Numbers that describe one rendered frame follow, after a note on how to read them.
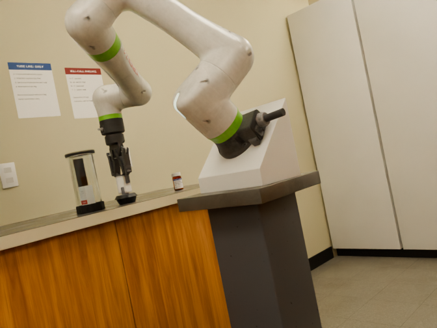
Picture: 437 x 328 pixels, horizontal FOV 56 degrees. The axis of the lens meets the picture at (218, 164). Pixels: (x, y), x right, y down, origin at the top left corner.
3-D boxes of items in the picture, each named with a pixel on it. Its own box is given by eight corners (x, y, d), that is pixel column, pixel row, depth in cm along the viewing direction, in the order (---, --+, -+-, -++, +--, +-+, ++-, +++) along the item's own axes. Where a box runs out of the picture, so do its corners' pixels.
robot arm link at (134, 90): (86, 36, 136) (87, 65, 132) (119, 28, 134) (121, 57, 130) (127, 89, 169) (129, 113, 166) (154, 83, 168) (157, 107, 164)
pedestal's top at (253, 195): (321, 183, 129) (318, 170, 129) (262, 204, 105) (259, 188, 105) (242, 192, 150) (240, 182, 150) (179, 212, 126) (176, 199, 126)
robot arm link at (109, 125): (129, 116, 164) (116, 122, 170) (102, 118, 156) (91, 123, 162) (131, 131, 164) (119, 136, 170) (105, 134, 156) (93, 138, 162)
